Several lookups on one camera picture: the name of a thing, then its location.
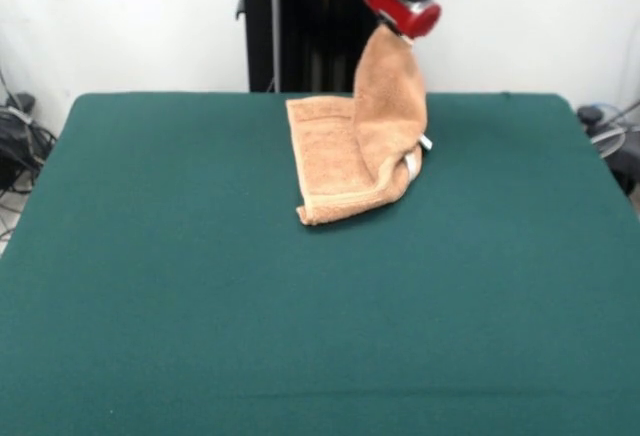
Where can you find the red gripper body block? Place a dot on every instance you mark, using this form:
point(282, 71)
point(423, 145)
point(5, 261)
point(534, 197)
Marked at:
point(400, 8)

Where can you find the black floor equipment lump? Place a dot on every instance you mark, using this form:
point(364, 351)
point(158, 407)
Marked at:
point(625, 156)
point(15, 146)

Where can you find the tan terry towel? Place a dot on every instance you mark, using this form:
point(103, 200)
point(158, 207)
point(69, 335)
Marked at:
point(390, 116)

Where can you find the dark green table cloth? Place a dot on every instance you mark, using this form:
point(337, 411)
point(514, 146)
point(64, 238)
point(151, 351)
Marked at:
point(200, 306)

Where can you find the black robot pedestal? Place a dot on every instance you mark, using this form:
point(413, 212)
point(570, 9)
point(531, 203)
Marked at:
point(310, 31)

